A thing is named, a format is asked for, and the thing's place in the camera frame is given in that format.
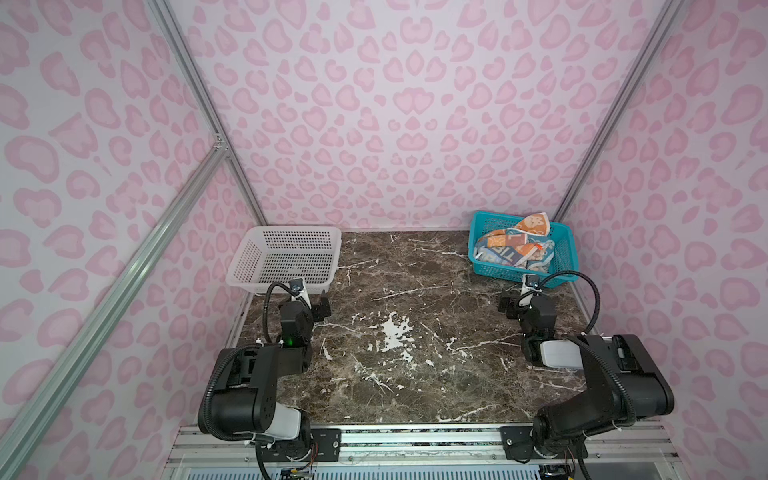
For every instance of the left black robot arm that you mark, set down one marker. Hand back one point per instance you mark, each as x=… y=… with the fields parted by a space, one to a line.
x=240 y=400

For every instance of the left corner aluminium post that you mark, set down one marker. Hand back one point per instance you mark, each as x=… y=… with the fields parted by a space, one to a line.
x=179 y=47

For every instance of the left diagonal aluminium strut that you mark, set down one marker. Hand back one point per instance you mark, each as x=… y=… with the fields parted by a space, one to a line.
x=35 y=418

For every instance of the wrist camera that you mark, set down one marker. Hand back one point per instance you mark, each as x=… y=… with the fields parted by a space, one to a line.
x=530 y=283
x=298 y=290

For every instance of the cream rabbit text towel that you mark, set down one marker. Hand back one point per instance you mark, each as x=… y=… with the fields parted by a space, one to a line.
x=515 y=248

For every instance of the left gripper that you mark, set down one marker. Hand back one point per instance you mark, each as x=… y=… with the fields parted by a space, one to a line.
x=318 y=309

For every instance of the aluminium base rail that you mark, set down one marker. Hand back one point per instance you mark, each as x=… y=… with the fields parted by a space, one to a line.
x=485 y=451

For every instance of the right corner aluminium post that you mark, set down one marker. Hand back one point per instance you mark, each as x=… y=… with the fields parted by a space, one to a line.
x=663 y=26

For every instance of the orange patterned towel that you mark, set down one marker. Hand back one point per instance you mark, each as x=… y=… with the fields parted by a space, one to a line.
x=537 y=225

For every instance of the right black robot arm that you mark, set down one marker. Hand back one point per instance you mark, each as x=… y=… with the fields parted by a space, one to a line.
x=622 y=383

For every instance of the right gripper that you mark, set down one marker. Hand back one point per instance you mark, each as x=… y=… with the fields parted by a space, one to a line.
x=510 y=304

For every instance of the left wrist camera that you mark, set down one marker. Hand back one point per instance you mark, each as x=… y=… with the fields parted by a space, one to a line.
x=298 y=290

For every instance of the teal plastic basket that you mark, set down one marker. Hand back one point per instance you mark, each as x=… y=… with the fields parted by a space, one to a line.
x=565 y=258

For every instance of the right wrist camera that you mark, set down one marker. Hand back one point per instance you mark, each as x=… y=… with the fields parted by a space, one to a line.
x=530 y=283

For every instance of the white plastic basket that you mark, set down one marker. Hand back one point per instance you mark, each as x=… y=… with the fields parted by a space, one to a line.
x=269 y=254

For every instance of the corner aluminium post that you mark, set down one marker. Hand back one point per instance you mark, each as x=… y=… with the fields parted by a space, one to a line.
x=663 y=26
x=179 y=47

